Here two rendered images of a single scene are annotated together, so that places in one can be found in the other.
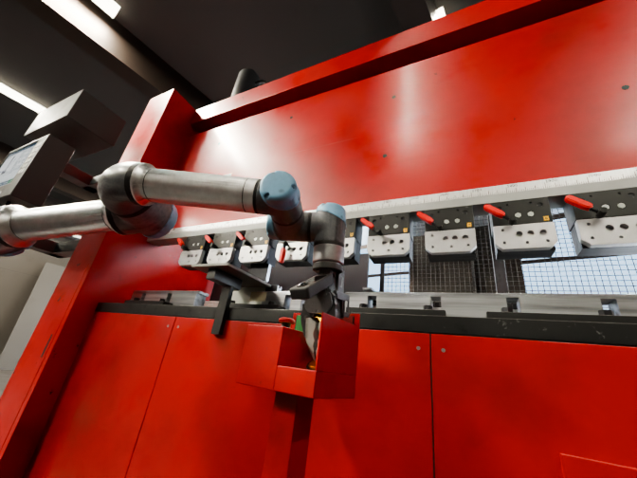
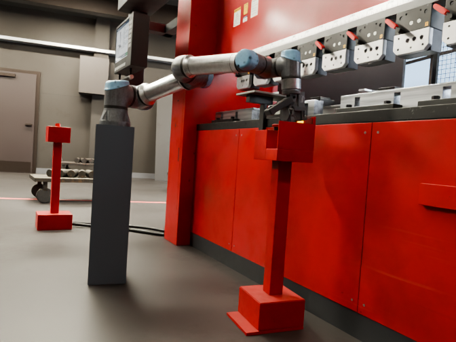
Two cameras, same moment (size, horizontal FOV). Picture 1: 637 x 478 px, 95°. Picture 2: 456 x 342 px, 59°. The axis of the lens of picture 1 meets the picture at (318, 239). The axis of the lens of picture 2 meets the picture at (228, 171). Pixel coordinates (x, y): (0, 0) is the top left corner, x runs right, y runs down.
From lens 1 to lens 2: 1.03 m
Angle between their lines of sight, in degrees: 40
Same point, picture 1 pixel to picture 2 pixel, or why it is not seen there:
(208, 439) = (266, 196)
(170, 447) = (250, 201)
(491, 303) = (432, 92)
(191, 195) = (209, 70)
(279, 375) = (266, 153)
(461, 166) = not seen: outside the picture
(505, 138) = not seen: outside the picture
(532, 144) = not seen: outside the picture
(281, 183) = (243, 58)
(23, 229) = (150, 96)
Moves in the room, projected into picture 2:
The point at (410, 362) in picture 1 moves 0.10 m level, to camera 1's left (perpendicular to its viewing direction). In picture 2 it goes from (360, 142) to (334, 141)
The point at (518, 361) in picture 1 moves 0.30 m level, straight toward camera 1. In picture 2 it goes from (415, 134) to (343, 126)
